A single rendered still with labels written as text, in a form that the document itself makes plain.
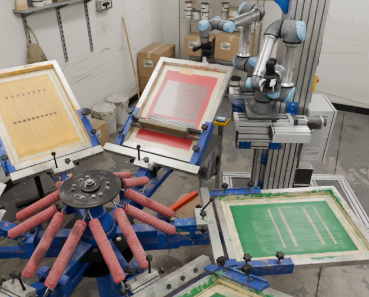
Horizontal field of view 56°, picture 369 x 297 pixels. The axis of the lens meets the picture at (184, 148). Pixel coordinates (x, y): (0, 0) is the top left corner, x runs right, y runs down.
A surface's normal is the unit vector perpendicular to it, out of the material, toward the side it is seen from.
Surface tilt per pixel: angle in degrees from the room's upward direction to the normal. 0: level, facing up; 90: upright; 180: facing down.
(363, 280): 0
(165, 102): 32
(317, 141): 90
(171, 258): 0
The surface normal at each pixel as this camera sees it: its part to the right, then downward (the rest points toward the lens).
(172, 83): -0.22, -0.47
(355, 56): -0.42, 0.47
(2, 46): 0.91, 0.22
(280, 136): -0.04, 0.52
